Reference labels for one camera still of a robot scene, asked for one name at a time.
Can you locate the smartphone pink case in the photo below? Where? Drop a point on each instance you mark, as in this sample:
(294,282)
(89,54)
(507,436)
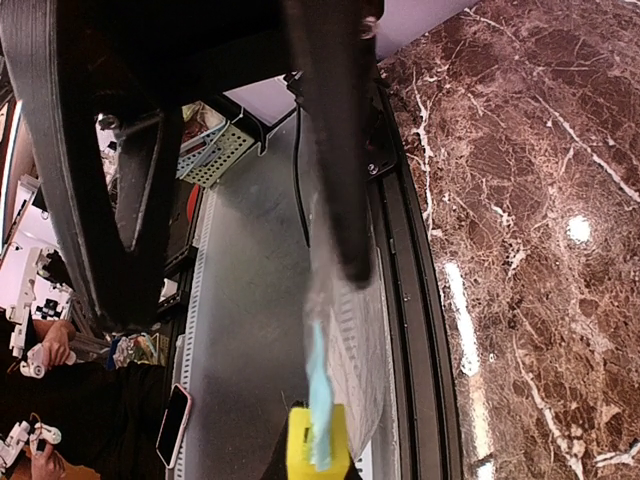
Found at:
(173,425)

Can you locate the black front table rail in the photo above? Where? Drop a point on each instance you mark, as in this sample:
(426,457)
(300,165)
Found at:
(424,414)

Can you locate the white slotted cable duct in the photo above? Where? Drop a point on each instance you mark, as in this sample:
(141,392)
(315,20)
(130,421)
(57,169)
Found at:
(183,369)

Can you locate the green perforated basket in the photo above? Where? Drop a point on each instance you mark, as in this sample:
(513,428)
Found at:
(204,159)

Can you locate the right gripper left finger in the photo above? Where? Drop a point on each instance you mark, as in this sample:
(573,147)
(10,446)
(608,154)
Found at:
(106,152)

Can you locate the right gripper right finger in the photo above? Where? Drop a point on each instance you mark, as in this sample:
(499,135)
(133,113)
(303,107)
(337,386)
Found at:
(334,46)

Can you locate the operator hand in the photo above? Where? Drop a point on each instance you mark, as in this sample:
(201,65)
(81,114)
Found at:
(55,337)

